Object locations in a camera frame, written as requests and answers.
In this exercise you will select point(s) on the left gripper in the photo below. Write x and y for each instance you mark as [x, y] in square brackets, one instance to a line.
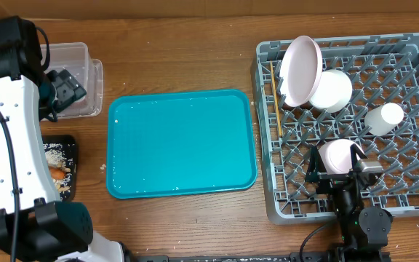
[69, 89]

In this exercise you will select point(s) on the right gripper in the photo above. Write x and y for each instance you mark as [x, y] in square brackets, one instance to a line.
[316, 172]

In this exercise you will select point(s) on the small white bowl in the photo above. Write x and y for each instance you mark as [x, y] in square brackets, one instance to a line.
[336, 156]

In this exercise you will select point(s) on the small white cup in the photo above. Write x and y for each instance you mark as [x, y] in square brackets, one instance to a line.
[383, 119]

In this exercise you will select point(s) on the wooden chopstick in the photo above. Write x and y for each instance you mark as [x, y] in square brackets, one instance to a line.
[275, 98]
[278, 116]

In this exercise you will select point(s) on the rice and peanut scraps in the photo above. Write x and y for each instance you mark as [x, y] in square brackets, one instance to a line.
[63, 155]

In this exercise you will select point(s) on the white saucer plate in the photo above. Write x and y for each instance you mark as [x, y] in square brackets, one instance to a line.
[333, 92]

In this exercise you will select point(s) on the orange carrot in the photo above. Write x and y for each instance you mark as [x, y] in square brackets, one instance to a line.
[57, 173]

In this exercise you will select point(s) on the large white plate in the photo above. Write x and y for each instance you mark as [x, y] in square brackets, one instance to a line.
[300, 71]

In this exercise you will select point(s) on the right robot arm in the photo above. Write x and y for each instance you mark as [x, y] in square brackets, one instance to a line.
[364, 230]

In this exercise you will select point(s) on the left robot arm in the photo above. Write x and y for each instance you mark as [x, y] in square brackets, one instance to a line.
[35, 223]

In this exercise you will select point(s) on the grey dishwasher rack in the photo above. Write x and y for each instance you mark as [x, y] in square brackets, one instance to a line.
[382, 69]

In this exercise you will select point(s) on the clear plastic bin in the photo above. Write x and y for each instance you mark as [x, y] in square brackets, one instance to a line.
[93, 80]

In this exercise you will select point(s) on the teal serving tray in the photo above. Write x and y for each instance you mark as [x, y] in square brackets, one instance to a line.
[182, 143]

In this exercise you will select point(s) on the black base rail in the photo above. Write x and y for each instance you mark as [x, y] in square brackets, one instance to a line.
[292, 257]

